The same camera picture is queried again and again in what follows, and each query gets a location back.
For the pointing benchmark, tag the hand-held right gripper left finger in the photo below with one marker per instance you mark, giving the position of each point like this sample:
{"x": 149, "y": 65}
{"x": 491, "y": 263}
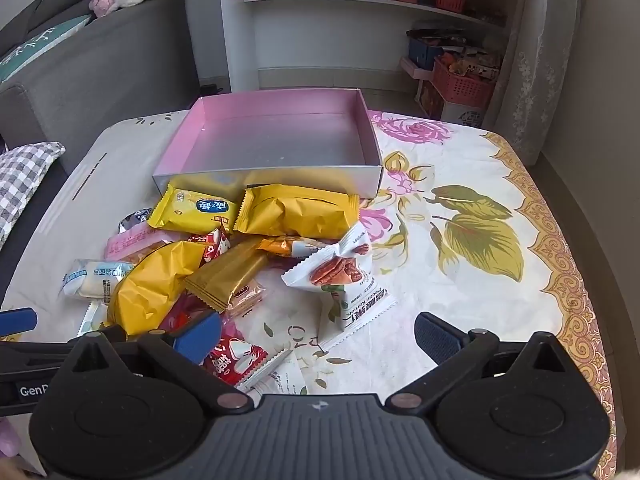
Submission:
{"x": 197, "y": 337}

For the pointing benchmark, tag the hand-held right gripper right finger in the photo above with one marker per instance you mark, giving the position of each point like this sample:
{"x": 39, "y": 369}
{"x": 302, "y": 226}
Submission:
{"x": 437, "y": 337}

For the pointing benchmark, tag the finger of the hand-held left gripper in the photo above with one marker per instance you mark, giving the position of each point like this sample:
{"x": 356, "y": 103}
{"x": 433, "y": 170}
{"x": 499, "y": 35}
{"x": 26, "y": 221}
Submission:
{"x": 17, "y": 321}
{"x": 116, "y": 332}

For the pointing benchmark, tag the red glossy packet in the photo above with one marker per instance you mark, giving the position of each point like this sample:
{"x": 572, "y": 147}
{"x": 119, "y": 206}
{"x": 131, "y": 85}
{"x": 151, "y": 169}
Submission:
{"x": 187, "y": 312}

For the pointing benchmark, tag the white green snack packet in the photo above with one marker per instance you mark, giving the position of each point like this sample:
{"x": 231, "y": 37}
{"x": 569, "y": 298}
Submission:
{"x": 92, "y": 317}

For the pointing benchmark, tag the red strawberry snack packet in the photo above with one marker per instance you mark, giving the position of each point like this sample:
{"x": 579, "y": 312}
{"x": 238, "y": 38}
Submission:
{"x": 235, "y": 355}

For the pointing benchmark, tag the yellow cake packet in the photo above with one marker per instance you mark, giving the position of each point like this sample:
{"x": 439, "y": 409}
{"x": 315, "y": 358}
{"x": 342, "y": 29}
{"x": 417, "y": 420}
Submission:
{"x": 295, "y": 210}
{"x": 145, "y": 285}

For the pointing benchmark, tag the white light-blue snack packet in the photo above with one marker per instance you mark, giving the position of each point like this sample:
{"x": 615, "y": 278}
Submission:
{"x": 92, "y": 280}

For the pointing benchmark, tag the clear biscuit packet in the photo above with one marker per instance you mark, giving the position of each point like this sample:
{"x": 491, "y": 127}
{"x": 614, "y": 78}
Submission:
{"x": 245, "y": 300}

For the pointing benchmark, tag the gold snack packet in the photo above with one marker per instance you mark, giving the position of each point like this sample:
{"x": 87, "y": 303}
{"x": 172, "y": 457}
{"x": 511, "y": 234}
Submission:
{"x": 225, "y": 272}

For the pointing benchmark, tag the pink snack packet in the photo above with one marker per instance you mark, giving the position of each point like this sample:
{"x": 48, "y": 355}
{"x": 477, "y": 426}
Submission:
{"x": 130, "y": 245}

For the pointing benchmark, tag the white text-printed packet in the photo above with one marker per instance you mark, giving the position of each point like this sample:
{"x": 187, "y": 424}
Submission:
{"x": 280, "y": 380}

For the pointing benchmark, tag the silver snack packet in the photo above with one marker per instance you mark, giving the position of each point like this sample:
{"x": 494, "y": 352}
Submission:
{"x": 134, "y": 220}

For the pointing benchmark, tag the orange cracker packet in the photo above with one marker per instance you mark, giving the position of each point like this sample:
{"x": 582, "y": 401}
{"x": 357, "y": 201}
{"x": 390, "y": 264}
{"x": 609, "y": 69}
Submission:
{"x": 280, "y": 247}

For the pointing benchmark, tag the yellow blue-label snack packet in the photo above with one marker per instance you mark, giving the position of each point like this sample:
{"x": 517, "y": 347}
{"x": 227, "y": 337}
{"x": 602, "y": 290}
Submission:
{"x": 190, "y": 207}

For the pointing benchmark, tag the pink cardboard box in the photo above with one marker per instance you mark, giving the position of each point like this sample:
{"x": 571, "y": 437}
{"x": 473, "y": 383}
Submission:
{"x": 270, "y": 140}

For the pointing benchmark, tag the floral tablecloth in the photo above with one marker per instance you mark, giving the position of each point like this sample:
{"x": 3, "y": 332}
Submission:
{"x": 475, "y": 285}

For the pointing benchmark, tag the checked grey cushion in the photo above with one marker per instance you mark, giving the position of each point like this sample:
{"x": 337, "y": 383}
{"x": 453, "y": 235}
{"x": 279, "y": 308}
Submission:
{"x": 25, "y": 185}

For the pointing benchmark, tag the white printed storage box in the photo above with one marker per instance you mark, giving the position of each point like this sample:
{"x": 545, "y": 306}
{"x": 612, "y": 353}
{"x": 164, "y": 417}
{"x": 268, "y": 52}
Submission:
{"x": 450, "y": 110}

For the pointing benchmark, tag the large pink basket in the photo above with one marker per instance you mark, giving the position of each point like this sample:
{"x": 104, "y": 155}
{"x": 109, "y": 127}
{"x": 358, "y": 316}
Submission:
{"x": 462, "y": 87}

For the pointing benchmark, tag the grey sofa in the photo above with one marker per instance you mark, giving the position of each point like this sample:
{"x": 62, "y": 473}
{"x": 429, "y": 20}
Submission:
{"x": 100, "y": 70}

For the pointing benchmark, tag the pink tray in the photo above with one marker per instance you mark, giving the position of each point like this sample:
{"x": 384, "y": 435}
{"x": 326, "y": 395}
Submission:
{"x": 415, "y": 70}

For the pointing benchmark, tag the printed cardboard box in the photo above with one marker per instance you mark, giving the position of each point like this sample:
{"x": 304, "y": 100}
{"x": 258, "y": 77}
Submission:
{"x": 477, "y": 66}

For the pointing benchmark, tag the teal cushion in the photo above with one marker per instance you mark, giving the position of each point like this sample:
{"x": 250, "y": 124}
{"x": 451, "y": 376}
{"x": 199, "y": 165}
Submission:
{"x": 35, "y": 45}

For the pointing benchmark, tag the blue storage box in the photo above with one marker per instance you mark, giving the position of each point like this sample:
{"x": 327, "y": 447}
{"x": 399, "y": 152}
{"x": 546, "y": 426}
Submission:
{"x": 424, "y": 55}

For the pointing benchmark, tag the lace curtain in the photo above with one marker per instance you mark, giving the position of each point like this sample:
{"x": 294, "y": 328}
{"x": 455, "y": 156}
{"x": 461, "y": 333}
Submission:
{"x": 530, "y": 60}

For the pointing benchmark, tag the white shelf unit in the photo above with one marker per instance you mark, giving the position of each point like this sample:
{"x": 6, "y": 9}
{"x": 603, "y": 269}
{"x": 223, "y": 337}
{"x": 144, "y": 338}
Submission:
{"x": 235, "y": 35}

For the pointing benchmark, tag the dark grey cushion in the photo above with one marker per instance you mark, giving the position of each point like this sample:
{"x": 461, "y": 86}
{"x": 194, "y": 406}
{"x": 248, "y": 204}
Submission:
{"x": 65, "y": 0}

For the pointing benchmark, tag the small red basket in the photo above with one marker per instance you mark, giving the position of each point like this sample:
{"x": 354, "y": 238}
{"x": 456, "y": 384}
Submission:
{"x": 450, "y": 1}

